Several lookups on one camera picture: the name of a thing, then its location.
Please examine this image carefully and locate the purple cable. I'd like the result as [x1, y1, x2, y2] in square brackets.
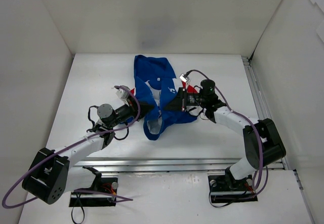
[2, 85, 141, 207]
[184, 69, 269, 196]

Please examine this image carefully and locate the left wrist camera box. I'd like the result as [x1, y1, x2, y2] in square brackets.
[116, 88, 130, 103]

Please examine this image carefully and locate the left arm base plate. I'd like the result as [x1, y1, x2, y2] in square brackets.
[68, 176, 118, 207]

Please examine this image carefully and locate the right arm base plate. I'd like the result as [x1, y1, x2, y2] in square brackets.
[208, 175, 258, 208]

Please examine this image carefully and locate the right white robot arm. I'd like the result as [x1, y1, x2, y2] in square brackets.
[164, 74, 286, 190]

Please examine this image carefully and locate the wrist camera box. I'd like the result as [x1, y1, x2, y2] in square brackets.
[116, 88, 130, 103]
[179, 73, 191, 85]

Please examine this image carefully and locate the aluminium front rail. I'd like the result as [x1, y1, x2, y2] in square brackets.
[75, 158, 289, 174]

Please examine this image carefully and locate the blue white red jacket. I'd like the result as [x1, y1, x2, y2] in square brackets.
[134, 55, 197, 140]

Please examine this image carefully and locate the aluminium rail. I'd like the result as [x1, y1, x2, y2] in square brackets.
[75, 158, 289, 174]
[241, 56, 315, 223]

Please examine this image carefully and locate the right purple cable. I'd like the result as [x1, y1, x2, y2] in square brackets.
[184, 69, 269, 196]

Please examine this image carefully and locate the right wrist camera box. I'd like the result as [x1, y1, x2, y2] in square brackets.
[179, 73, 191, 85]

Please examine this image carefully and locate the aluminium right side rail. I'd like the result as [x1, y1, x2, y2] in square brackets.
[241, 56, 315, 223]

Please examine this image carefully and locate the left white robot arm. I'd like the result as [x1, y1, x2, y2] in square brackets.
[22, 100, 154, 204]

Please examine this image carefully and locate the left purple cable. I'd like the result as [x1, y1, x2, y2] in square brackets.
[2, 85, 141, 207]

